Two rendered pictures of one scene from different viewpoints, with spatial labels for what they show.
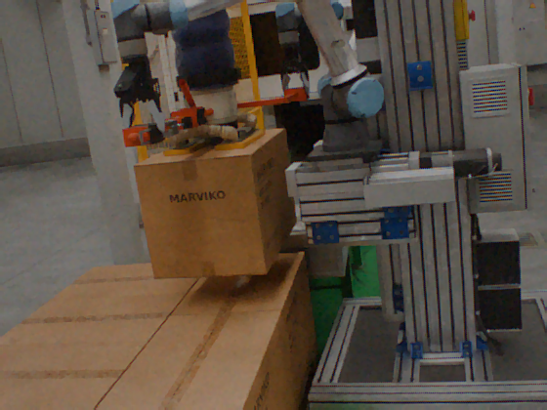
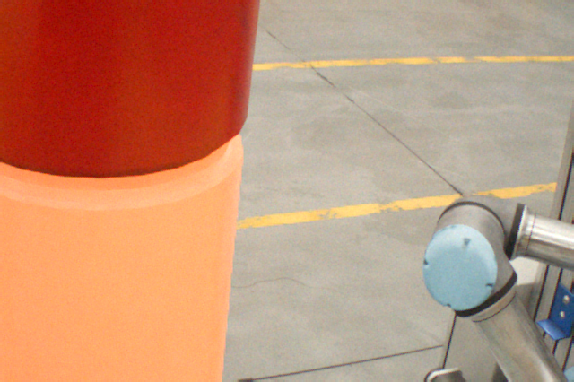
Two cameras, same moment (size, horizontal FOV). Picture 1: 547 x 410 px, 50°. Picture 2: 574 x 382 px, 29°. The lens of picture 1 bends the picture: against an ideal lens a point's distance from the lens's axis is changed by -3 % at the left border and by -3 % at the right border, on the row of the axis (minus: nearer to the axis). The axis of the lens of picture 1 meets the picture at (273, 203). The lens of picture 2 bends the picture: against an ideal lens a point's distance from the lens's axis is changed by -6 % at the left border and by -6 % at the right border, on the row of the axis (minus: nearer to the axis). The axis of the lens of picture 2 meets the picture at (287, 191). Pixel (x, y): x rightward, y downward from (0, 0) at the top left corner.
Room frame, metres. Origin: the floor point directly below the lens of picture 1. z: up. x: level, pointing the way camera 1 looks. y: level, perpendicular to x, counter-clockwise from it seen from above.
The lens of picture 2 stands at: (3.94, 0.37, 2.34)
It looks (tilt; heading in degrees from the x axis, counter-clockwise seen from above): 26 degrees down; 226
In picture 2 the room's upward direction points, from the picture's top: 7 degrees clockwise
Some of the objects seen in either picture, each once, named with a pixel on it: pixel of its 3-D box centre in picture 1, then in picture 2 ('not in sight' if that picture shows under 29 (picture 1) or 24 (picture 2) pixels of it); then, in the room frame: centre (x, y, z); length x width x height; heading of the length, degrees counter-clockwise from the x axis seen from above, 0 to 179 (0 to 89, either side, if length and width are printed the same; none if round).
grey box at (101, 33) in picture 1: (103, 37); not in sight; (3.46, 0.82, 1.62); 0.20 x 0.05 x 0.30; 168
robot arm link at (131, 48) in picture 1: (132, 50); not in sight; (1.63, 0.31, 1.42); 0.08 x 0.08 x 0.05
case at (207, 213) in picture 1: (225, 197); not in sight; (2.19, 0.18, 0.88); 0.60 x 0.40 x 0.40; 166
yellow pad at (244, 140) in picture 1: (241, 135); not in sight; (2.17, 0.08, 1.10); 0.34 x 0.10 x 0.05; 166
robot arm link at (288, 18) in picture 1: (286, 18); not in sight; (2.40, -0.15, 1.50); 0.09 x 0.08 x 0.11; 123
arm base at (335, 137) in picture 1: (344, 132); not in sight; (1.93, -0.26, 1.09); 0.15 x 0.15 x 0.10
